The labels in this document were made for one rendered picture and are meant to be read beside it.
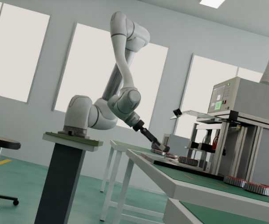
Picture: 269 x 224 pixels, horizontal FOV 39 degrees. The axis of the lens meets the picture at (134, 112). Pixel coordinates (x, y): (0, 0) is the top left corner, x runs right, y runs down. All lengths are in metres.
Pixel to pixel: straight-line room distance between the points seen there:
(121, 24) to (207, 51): 4.92
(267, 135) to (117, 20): 1.13
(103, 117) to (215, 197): 1.47
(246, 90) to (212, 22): 5.30
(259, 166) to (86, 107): 1.10
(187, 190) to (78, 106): 1.39
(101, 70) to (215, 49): 2.14
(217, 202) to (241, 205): 0.08
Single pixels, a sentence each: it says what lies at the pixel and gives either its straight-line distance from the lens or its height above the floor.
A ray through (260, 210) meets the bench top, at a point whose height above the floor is 0.73.
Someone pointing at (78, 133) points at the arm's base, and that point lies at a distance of 2.45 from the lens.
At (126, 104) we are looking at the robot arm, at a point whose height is 1.02.
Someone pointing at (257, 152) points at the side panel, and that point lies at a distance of 2.09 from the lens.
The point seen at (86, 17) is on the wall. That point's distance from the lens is 7.16.
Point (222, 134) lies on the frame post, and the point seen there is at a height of 0.98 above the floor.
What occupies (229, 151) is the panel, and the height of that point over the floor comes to 0.91.
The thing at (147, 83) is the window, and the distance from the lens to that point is 6.96.
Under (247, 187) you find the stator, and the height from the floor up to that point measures 0.77.
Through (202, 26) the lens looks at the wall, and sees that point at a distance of 7.36.
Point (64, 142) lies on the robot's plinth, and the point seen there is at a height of 0.72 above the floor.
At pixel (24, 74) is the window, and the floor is 1.47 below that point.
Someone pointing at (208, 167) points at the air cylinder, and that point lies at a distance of 2.22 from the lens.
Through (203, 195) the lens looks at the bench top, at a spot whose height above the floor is 0.73.
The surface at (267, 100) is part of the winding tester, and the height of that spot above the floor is 1.23.
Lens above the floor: 0.85
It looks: 4 degrees up
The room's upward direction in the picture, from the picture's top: 14 degrees clockwise
